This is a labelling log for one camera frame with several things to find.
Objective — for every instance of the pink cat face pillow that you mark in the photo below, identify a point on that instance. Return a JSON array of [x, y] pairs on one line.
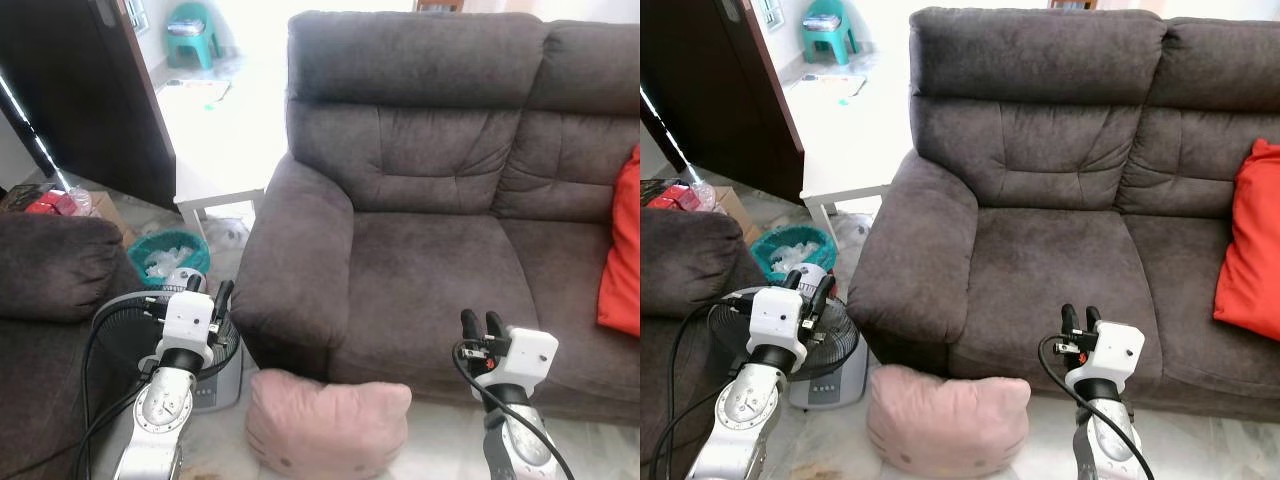
[[325, 425], [945, 425]]

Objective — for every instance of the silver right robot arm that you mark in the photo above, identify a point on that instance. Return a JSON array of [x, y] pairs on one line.
[[520, 435], [1105, 430]]

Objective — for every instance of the dark brown fabric sofa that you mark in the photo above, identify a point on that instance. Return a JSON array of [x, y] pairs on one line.
[[1050, 250], [430, 250]]

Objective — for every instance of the red pillow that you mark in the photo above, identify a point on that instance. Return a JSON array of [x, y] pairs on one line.
[[624, 250], [1255, 250]]

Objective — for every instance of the white green floor mat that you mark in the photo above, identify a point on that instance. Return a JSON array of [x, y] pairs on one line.
[[828, 84]]

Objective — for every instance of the teal waste basket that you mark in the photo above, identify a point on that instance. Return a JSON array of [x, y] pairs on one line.
[[150, 245], [775, 242]]

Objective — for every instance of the brown cardboard box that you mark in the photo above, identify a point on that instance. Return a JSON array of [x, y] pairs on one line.
[[112, 215], [730, 208]]

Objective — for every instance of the white side table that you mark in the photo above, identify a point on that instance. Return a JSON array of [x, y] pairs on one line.
[[840, 180], [215, 190]]

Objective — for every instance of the dark brown armchair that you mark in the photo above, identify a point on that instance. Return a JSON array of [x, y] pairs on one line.
[[45, 270], [680, 260]]

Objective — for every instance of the red packet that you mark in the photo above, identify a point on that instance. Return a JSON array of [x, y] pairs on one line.
[[668, 196], [45, 204]]

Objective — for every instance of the dark wooden door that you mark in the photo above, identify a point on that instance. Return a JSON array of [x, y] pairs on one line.
[[715, 80], [80, 90]]

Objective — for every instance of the teal plastic stool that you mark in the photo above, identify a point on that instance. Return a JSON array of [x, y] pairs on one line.
[[828, 35], [192, 35]]

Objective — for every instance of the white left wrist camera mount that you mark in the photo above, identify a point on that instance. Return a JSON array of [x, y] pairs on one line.
[[185, 318], [778, 315]]

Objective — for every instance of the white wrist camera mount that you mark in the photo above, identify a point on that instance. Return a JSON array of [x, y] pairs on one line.
[[778, 315], [525, 355], [1112, 350], [185, 318]]

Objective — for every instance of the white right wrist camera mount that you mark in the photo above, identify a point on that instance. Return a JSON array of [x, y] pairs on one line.
[[525, 355], [1112, 350]]

